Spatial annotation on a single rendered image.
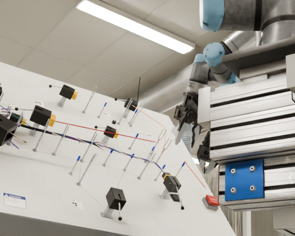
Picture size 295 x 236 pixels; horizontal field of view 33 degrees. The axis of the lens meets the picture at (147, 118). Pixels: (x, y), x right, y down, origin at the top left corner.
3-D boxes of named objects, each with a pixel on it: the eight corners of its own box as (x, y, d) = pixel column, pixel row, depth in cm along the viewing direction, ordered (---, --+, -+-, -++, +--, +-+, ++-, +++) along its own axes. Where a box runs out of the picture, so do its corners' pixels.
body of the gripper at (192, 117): (186, 122, 204) (194, 93, 204) (200, 127, 198) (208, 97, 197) (172, 119, 200) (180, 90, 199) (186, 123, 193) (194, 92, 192)
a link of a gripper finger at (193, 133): (190, 143, 205) (189, 121, 203) (199, 147, 201) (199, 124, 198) (184, 145, 204) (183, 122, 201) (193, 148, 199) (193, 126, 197)
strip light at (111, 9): (195, 49, 508) (195, 43, 510) (83, -1, 445) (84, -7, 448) (184, 55, 521) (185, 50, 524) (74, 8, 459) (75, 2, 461)
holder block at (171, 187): (168, 192, 197) (173, 184, 195) (162, 182, 201) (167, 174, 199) (176, 193, 199) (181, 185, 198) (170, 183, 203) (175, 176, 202)
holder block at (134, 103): (109, 106, 249) (117, 92, 246) (129, 116, 251) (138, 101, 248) (108, 110, 245) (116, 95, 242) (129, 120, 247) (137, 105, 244)
